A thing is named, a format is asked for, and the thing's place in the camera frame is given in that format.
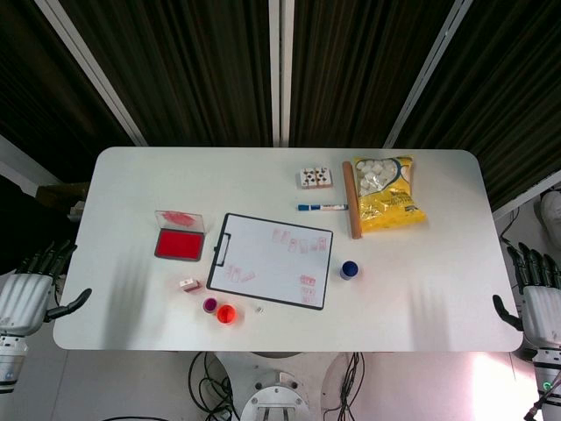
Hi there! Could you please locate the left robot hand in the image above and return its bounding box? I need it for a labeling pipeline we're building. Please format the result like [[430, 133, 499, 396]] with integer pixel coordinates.
[[0, 239, 93, 339]]

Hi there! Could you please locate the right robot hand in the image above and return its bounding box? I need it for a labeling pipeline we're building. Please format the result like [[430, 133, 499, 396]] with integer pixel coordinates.
[[492, 241, 561, 352]]

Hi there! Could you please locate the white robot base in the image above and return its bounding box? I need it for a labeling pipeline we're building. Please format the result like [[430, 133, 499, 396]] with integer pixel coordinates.
[[239, 371, 309, 421]]

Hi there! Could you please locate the white shoe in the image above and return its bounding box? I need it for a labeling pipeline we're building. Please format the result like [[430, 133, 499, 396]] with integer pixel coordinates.
[[537, 190, 561, 229]]

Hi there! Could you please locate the brown cardboard box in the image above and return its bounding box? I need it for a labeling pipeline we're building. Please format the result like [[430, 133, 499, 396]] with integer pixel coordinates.
[[35, 182, 89, 220]]

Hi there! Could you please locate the red ink pad clear lid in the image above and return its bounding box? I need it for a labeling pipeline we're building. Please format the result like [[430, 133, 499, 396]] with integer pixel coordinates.
[[153, 210, 206, 263]]

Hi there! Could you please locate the black clipboard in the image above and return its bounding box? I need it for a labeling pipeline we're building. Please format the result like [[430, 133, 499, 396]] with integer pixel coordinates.
[[206, 212, 335, 311]]

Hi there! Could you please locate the yellow snack bag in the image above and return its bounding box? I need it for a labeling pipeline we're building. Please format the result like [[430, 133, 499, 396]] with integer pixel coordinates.
[[352, 154, 429, 234]]

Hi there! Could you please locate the wooden rolling stick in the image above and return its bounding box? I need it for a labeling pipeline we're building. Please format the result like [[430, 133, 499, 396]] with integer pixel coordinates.
[[342, 161, 365, 240]]

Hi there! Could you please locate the white stamped paper sheet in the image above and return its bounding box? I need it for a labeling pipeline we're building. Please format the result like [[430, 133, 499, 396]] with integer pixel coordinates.
[[211, 215, 330, 308]]

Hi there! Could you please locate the blue whiteboard marker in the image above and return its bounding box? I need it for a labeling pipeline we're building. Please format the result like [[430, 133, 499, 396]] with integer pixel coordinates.
[[297, 203, 350, 212]]

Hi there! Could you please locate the playing card deck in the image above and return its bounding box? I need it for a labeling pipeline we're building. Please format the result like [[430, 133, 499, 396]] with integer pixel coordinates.
[[299, 167, 335, 190]]

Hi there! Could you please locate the black floor cable bundle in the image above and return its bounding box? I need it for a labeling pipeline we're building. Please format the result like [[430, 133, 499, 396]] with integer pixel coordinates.
[[337, 351, 367, 421], [188, 351, 240, 421]]

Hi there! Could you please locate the white partition frame post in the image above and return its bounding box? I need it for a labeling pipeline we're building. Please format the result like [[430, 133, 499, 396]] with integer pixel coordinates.
[[382, 0, 474, 149], [268, 0, 295, 148], [34, 0, 149, 146]]

